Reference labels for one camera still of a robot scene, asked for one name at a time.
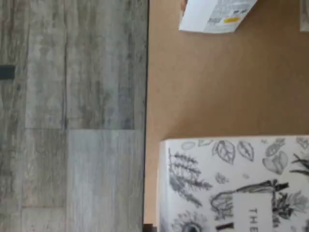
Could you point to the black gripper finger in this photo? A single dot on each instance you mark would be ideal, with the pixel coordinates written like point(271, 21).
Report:
point(149, 228)

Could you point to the white illustrated book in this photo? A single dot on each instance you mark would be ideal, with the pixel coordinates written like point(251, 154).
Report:
point(229, 181)

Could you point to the black metal shelf rack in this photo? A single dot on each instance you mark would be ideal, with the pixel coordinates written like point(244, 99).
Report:
point(146, 72)

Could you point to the purely elizabeth yellow cereal box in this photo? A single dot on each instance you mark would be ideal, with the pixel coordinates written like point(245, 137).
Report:
point(198, 17)

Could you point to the small black flat piece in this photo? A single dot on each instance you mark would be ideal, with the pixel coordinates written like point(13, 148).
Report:
point(7, 72)

